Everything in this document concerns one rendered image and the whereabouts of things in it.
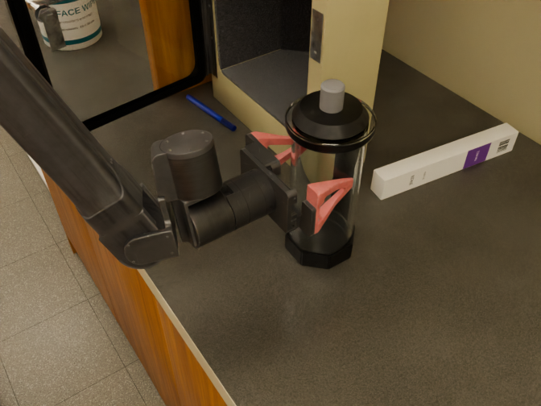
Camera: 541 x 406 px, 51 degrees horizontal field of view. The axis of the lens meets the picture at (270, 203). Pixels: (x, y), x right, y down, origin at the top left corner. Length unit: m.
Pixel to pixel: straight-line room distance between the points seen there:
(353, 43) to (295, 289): 0.35
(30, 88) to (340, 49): 0.41
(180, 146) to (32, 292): 1.56
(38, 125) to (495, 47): 0.83
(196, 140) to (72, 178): 0.13
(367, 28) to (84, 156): 0.42
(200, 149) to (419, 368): 0.37
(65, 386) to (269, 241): 1.15
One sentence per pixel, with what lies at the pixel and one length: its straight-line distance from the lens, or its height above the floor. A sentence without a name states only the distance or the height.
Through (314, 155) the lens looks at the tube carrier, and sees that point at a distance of 0.66.
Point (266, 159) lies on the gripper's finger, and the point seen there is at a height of 1.13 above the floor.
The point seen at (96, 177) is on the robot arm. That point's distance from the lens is 0.59.
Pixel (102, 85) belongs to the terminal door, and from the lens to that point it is 0.96.
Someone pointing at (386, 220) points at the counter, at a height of 0.94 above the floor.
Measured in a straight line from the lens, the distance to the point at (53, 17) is 0.87.
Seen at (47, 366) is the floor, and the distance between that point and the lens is 1.92.
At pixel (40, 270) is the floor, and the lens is 2.16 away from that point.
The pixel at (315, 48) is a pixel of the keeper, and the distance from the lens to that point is 0.78.
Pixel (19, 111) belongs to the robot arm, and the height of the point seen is 1.26.
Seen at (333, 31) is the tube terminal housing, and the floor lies 1.21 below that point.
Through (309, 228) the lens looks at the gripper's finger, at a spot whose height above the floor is 1.08.
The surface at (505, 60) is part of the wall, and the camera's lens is 1.13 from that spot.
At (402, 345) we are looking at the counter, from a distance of 0.74.
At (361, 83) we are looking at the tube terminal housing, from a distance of 0.86.
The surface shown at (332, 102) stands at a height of 1.20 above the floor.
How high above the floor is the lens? 1.56
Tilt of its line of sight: 44 degrees down
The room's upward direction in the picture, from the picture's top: straight up
